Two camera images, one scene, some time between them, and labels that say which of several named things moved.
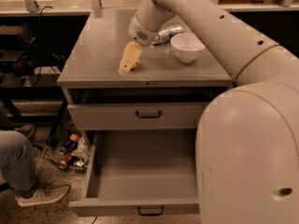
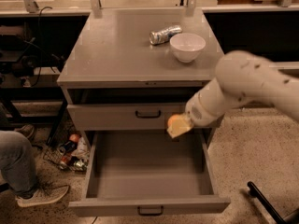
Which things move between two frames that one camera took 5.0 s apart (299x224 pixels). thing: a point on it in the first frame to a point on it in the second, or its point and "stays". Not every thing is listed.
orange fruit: x=136 y=64 to x=175 y=121
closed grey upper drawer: x=137 y=116 stays
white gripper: x=139 y=33 to x=195 y=110
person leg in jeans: x=17 y=162 stays
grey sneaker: x=44 y=194 stays
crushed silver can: x=166 y=35 stays
